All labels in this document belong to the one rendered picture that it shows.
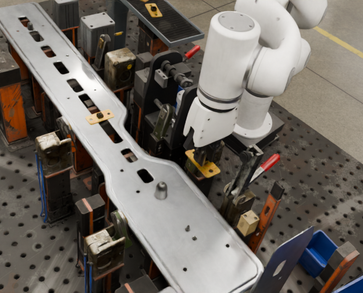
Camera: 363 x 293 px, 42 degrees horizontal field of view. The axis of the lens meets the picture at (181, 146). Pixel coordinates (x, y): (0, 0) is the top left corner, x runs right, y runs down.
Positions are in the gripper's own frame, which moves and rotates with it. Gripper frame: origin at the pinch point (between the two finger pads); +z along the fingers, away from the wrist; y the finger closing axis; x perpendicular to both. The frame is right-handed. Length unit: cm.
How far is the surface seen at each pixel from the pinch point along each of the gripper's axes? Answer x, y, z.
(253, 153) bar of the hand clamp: 0.7, -15.6, 7.2
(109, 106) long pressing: -49, -5, 28
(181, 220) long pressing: -2.7, -0.5, 27.8
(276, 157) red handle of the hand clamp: 0.9, -25.2, 13.1
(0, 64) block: -79, 18, 25
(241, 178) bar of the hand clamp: 0.3, -14.8, 16.3
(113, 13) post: -92, -30, 24
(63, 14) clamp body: -102, -14, 27
